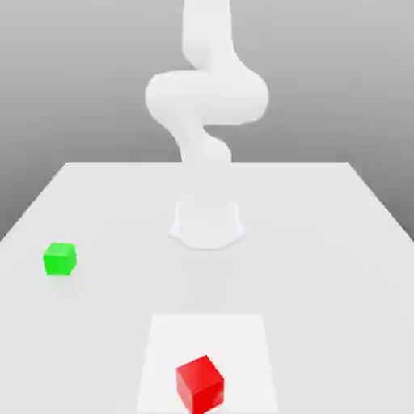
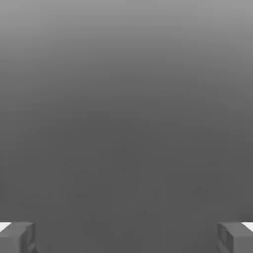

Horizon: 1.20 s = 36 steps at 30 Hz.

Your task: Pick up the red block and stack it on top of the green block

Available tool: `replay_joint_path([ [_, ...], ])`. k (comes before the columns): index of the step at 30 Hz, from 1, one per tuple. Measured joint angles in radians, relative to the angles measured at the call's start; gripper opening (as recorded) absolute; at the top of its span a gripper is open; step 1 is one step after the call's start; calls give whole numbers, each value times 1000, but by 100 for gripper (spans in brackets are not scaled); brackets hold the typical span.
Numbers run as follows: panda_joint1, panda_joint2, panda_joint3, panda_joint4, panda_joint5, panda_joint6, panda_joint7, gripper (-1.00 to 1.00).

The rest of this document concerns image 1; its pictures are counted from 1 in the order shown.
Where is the small red cube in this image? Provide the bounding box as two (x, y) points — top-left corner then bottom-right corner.
(175, 354), (226, 414)

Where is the small green cube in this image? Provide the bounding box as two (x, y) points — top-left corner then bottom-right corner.
(42, 242), (78, 277)

